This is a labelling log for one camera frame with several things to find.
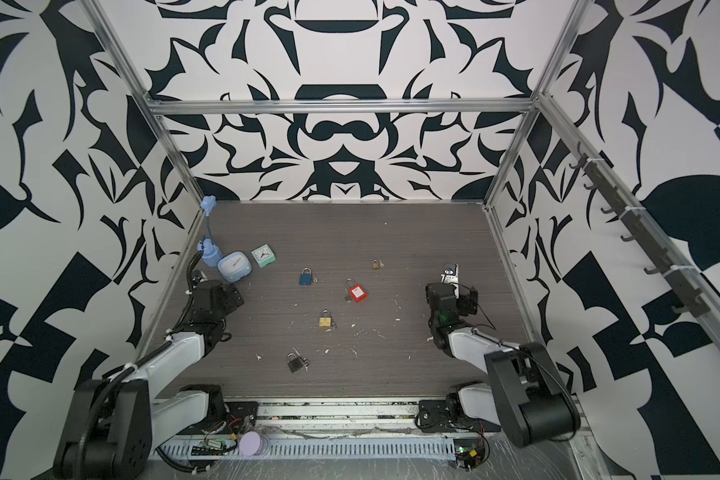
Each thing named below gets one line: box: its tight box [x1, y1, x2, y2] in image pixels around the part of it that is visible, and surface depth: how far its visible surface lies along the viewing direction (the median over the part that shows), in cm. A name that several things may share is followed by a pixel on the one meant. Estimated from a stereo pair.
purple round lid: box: [239, 431, 261, 456], surface depth 66 cm
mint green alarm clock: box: [250, 244, 276, 268], surface depth 104 cm
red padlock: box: [344, 277, 368, 303], surface depth 98 cm
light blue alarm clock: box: [217, 251, 253, 283], surface depth 101 cm
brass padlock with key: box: [318, 308, 338, 330], surface depth 93 cm
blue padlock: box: [299, 267, 313, 286], surface depth 101 cm
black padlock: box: [286, 352, 305, 373], surface depth 85 cm
